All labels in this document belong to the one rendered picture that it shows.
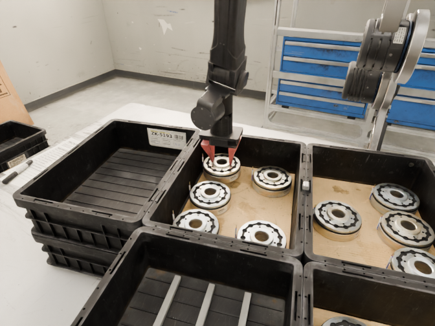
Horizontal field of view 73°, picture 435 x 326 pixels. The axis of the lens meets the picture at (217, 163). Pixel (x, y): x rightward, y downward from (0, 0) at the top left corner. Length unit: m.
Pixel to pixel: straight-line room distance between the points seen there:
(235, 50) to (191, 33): 3.22
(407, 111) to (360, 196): 1.82
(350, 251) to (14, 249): 0.84
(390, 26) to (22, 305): 1.15
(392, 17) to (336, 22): 2.34
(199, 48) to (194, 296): 3.42
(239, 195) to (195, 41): 3.16
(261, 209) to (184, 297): 0.29
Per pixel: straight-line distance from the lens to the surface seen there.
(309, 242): 0.55
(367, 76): 1.49
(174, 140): 0.91
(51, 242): 0.78
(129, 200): 0.79
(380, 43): 1.00
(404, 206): 0.83
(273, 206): 0.75
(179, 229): 0.55
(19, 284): 0.89
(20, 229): 1.03
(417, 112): 2.64
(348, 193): 0.85
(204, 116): 0.63
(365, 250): 0.72
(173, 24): 3.93
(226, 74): 0.65
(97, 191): 0.85
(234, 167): 0.79
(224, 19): 0.58
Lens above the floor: 1.33
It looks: 34 degrees down
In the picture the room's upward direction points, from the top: straight up
